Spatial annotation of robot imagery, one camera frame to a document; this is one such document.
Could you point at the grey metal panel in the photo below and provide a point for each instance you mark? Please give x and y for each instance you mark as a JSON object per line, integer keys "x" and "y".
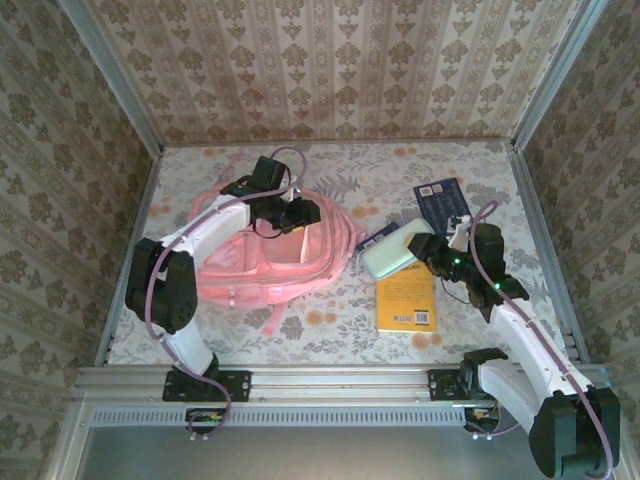
{"x": 340, "y": 455}

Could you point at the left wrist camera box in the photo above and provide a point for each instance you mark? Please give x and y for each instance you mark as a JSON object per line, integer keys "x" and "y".
{"x": 292, "y": 191}

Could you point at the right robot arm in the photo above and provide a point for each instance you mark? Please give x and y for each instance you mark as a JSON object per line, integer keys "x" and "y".
{"x": 520, "y": 400}

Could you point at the aluminium side rail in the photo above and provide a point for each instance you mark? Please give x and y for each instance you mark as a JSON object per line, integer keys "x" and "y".
{"x": 537, "y": 225}
{"x": 142, "y": 210}

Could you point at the aluminium mounting rail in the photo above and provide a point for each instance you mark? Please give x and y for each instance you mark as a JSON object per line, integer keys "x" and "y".
{"x": 340, "y": 382}

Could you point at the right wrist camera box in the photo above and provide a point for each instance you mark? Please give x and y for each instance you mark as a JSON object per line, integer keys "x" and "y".
{"x": 457, "y": 232}

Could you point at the yellow book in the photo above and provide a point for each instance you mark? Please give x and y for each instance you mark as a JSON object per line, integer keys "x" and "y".
{"x": 405, "y": 300}

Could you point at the pale green pencil case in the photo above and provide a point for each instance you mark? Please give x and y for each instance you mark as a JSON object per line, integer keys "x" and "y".
{"x": 390, "y": 255}

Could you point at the dark blue book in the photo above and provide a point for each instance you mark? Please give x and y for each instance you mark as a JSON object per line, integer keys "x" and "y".
{"x": 381, "y": 236}
{"x": 440, "y": 205}

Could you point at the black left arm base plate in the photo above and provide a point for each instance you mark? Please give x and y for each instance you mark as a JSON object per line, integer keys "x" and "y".
{"x": 240, "y": 385}

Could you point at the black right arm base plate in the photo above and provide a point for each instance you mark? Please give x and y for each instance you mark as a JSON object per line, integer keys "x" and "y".
{"x": 440, "y": 385}

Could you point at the aluminium frame post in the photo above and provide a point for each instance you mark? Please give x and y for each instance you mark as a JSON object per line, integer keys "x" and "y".
{"x": 115, "y": 80}
{"x": 555, "y": 80}

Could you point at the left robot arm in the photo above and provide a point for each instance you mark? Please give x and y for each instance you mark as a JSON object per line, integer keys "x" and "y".
{"x": 165, "y": 290}

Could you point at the pink backpack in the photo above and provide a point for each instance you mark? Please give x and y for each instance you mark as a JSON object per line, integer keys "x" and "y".
{"x": 280, "y": 270}

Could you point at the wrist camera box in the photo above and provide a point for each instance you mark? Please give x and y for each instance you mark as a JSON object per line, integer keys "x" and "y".
{"x": 457, "y": 232}
{"x": 292, "y": 191}

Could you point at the black controller box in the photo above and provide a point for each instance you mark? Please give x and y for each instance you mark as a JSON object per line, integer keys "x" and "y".
{"x": 482, "y": 420}
{"x": 202, "y": 422}

